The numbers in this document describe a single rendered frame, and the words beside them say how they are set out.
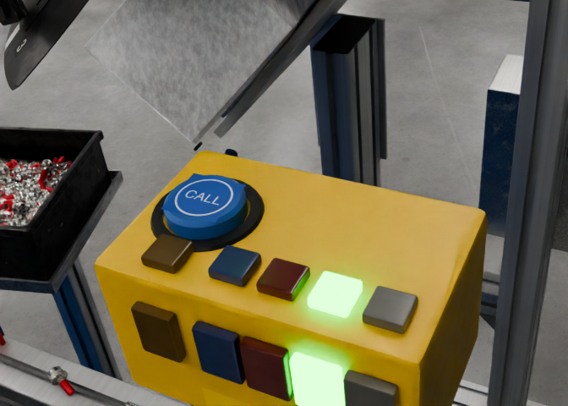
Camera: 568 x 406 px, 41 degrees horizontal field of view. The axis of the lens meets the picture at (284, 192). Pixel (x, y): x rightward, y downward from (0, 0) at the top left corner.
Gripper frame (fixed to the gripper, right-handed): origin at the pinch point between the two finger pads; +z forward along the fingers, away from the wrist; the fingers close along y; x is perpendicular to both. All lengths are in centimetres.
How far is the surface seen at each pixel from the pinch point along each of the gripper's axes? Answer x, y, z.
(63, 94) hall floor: 149, 116, 61
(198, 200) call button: -45, -31, 5
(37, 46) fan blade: -6.7, -4.5, 3.9
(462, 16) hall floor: 37, 212, 97
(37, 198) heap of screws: -5.2, -12.8, 16.5
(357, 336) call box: -55, -35, 8
